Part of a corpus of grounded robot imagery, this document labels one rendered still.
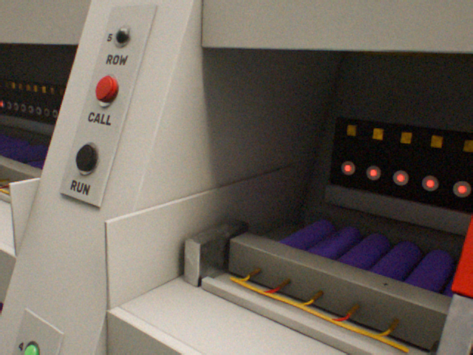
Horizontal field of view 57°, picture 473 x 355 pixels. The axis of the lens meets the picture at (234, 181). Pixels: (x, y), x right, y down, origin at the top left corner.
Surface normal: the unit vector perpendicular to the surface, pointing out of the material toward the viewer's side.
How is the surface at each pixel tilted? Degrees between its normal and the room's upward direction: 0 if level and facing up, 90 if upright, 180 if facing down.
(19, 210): 90
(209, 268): 90
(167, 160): 90
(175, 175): 90
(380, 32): 111
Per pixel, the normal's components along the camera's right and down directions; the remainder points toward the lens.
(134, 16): -0.54, -0.18
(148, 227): 0.79, 0.19
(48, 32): -0.60, 0.18
